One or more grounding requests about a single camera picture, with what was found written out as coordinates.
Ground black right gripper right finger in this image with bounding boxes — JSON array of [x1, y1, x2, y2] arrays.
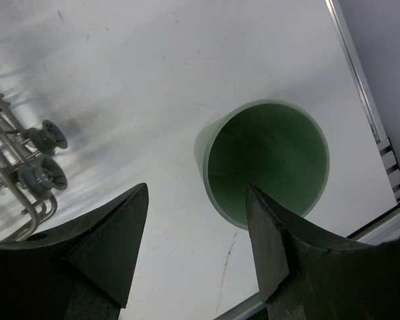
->
[[246, 185, 400, 319]]

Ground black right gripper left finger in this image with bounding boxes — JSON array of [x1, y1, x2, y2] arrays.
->
[[0, 183, 149, 319]]

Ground pale green cup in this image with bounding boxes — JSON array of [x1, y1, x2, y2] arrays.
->
[[193, 99, 330, 230]]

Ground grey wire dish rack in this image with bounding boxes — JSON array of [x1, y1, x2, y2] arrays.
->
[[0, 93, 68, 242]]

